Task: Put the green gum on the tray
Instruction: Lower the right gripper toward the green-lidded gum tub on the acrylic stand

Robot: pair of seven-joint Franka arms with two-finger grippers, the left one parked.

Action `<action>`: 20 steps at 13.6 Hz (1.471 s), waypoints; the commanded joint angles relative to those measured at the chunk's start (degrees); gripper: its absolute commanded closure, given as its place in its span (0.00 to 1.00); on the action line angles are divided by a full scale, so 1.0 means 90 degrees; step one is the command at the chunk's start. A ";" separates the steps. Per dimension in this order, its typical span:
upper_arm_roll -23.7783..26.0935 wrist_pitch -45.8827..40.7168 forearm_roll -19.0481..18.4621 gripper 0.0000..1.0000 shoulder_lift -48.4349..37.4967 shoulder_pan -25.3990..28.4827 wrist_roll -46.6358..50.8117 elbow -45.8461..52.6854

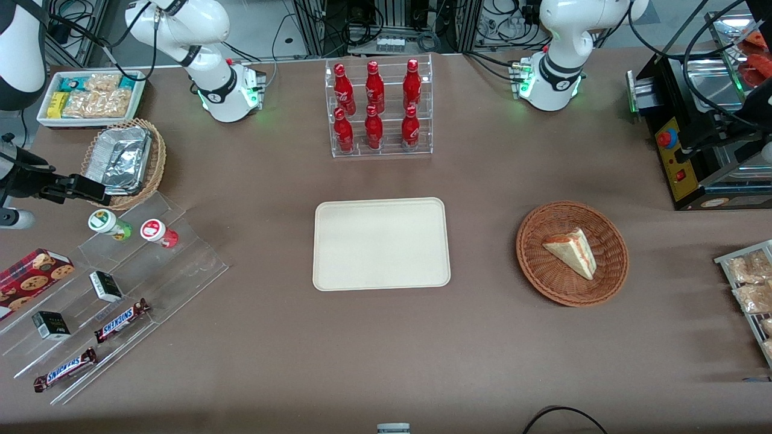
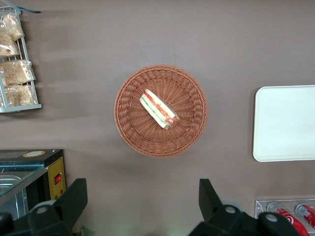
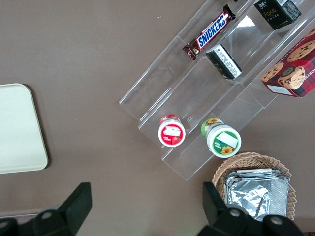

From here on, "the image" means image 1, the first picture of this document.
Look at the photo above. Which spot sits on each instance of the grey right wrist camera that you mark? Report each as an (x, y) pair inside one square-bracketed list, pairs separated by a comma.
[(15, 219)]

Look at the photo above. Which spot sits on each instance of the black yellow warmer machine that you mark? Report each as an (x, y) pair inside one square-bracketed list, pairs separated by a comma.
[(681, 175)]

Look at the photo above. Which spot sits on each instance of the clear rice cracker bag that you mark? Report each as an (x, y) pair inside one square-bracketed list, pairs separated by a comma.
[(755, 298), (768, 349), (751, 267), (767, 327)]

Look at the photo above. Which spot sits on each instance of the yellow snack box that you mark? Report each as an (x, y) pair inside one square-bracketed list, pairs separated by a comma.
[(57, 104)]

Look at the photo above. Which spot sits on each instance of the white power strip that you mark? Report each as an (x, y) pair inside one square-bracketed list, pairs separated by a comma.
[(390, 44)]

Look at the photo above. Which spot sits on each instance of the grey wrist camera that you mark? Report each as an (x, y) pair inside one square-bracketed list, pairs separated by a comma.
[(766, 152), (15, 219)]

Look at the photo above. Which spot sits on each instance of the small clear cracker bag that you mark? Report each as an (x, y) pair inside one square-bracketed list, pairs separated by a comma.
[(102, 81)]

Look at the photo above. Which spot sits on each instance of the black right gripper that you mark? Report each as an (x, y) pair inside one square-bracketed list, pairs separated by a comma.
[(24, 179)]

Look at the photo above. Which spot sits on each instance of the snickers bar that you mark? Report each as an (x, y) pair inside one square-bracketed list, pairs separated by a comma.
[(122, 320), (65, 369)]

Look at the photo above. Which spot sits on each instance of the clear acrylic stepped display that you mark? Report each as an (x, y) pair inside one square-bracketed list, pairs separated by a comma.
[(163, 283)]

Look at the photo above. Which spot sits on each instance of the teal snack pack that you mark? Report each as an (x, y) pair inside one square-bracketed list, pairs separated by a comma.
[(127, 81), (71, 83)]

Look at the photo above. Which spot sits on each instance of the clear acrylic bottle rack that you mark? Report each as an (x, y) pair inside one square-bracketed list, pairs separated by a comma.
[(389, 154)]

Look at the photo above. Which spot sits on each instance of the aluminium foil tray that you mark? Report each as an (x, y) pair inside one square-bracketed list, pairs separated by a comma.
[(117, 158)]

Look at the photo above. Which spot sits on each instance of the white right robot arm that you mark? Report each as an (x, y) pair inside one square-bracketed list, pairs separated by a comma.
[(223, 90)]

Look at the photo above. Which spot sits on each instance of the blue tape strip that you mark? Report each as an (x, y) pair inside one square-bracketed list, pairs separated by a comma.
[(757, 380)]

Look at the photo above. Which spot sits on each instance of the cream plastic tray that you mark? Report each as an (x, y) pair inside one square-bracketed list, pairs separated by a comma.
[(381, 244)]

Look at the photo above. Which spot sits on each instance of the wrapped triangle sandwich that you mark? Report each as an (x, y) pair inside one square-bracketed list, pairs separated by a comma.
[(573, 253)]

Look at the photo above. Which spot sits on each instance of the large clear cracker bag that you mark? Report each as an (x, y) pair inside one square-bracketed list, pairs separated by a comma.
[(96, 103)]

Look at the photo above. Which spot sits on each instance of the red cookie box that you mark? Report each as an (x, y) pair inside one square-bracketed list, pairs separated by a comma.
[(33, 277)]

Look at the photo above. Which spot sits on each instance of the small black box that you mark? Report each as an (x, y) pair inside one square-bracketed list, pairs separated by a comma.
[(51, 326), (106, 286)]

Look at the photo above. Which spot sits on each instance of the brown wicker basket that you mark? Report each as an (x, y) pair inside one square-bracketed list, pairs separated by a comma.
[(543, 277)]

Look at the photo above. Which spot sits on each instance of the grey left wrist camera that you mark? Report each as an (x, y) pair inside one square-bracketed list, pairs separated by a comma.
[(766, 152)]

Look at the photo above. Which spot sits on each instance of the red cola bottle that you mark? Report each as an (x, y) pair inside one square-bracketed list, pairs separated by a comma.
[(344, 134), (344, 90), (412, 85), (374, 89), (411, 131), (374, 131)]

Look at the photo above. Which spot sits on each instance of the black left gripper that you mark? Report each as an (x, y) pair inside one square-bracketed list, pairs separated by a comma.
[(749, 116)]

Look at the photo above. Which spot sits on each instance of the white plastic snack bin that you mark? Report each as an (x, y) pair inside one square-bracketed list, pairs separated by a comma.
[(140, 102)]

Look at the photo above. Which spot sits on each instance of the light wicker basket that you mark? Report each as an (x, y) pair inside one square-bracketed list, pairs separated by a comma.
[(158, 158)]

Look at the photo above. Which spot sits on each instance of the red gum bottle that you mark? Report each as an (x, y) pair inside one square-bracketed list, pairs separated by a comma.
[(155, 231)]

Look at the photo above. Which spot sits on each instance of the small grey device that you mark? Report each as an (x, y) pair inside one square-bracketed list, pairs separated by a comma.
[(393, 428)]

